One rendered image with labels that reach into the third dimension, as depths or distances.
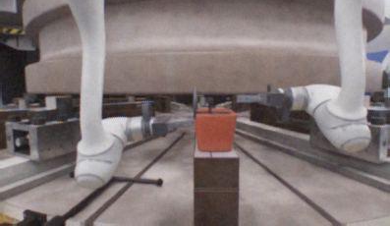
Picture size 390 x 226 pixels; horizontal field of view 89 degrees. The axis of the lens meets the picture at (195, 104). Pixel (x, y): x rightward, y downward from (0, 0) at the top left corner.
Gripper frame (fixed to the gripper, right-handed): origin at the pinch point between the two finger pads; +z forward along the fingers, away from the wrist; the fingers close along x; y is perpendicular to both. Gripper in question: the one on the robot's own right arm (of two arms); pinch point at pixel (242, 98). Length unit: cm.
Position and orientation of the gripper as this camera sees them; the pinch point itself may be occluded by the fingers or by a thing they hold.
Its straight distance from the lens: 78.8
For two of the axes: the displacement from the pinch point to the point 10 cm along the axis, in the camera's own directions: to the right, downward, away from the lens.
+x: -0.2, 0.8, -10.0
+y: -0.1, -10.0, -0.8
